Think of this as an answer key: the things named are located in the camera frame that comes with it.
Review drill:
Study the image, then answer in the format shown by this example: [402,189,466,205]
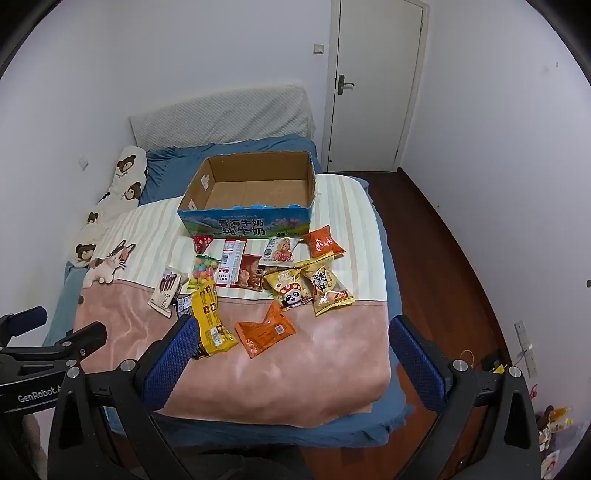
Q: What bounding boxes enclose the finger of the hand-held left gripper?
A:
[0,306,48,347]
[28,322,108,367]

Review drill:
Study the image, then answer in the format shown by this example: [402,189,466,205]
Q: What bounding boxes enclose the bear print pillow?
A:
[69,146,148,268]

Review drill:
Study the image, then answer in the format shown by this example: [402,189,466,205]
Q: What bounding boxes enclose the black and yellow charger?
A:
[480,353,509,374]

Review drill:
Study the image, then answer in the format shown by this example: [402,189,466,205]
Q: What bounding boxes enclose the yellow panda snack packet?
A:
[262,267,315,311]

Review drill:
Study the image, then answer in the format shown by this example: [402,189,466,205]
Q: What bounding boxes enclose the printed cardboard box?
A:
[177,151,319,239]

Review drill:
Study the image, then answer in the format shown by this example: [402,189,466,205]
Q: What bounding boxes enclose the colourful candy ball bag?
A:
[189,254,219,290]

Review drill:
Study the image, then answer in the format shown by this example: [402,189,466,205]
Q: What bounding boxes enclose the white chocolate stick packet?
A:
[148,269,190,317]

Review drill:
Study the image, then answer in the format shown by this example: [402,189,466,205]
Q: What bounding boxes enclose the long yellow snack packet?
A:
[191,281,239,357]

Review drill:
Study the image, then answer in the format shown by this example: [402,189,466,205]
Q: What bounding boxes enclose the white textured cushion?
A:
[128,84,315,147]

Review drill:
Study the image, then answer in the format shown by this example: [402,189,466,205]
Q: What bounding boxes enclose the black snack packet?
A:
[173,295,208,361]

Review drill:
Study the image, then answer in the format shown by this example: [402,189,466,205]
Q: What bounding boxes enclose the white cookie snack packet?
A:
[257,235,298,267]

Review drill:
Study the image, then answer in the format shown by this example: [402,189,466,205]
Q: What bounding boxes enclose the blue pillow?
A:
[139,135,319,206]

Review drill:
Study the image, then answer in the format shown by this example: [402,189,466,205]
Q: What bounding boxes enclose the brown cookie snack packet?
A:
[231,253,266,292]

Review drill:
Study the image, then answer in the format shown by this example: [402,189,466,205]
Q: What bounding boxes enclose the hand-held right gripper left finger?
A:
[48,315,204,480]

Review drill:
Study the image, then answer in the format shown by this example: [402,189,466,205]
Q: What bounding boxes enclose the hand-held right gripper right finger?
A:
[389,315,542,480]

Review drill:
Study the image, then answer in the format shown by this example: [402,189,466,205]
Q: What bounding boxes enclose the white door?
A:
[323,0,430,174]

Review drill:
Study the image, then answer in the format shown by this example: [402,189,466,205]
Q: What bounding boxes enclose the yellow packet with black characters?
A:
[302,263,355,317]

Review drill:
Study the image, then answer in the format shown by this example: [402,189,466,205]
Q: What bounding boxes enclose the white wall socket panel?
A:
[514,320,539,379]

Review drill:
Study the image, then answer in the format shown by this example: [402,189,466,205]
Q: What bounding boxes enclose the red and white snack packet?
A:
[215,239,247,288]

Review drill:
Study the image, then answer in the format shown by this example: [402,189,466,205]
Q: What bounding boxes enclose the orange snack packet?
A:
[301,224,346,258]
[234,301,297,359]

